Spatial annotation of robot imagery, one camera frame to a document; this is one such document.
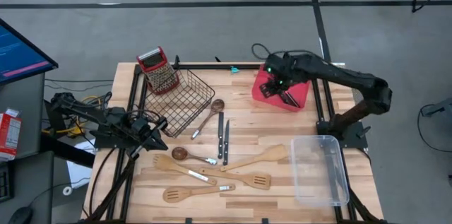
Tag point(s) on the white paper sheet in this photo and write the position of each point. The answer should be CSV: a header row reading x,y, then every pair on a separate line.
x,y
79,174

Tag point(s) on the white tape roll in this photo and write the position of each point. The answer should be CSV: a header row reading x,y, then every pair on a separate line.
x,y
67,191

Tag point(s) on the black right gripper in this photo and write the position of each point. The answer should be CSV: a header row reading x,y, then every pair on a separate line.
x,y
282,70

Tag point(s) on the black computer mouse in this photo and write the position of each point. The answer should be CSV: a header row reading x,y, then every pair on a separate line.
x,y
21,215

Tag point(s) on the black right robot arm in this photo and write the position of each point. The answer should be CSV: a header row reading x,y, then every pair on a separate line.
x,y
353,77

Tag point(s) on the dark wooden spoon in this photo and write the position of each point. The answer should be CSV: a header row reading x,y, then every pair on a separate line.
x,y
179,153
217,105

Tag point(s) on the black aluminium table frame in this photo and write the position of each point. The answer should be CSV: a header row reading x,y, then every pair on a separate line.
x,y
205,66

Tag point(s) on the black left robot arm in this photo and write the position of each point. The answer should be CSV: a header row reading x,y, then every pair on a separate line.
x,y
88,111

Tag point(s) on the grey desk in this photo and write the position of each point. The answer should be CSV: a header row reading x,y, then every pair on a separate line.
x,y
31,118

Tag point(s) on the pronged wooden spoon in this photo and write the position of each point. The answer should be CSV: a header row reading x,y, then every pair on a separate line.
x,y
164,162

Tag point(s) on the red metal box grater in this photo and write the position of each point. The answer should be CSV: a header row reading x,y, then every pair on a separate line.
x,y
160,75

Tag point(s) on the plain wooden spatula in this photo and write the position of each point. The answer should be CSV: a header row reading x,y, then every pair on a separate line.
x,y
273,153

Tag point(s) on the pink plastic bin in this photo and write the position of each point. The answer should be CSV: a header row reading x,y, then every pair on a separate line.
x,y
303,93

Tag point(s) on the computer monitor blue screen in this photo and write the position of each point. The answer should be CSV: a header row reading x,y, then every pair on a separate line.
x,y
17,54

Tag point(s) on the slotted wooden spatula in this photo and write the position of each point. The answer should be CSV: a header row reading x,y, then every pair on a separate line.
x,y
259,180
173,195

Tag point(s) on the black keyboard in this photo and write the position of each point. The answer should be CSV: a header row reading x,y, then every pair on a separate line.
x,y
5,181

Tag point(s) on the grey equipment base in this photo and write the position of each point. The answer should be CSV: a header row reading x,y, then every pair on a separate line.
x,y
441,107

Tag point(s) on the small teal object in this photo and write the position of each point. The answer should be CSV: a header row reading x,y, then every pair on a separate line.
x,y
234,70

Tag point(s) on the red cardboard box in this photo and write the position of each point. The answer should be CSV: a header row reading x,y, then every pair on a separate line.
x,y
8,135

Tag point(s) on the black desk crossbar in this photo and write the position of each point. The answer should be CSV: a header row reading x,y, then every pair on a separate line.
x,y
67,151

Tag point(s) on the clear plastic container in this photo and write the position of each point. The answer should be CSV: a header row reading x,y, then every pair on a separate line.
x,y
318,171

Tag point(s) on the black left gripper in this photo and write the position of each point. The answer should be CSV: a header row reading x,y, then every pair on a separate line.
x,y
139,126

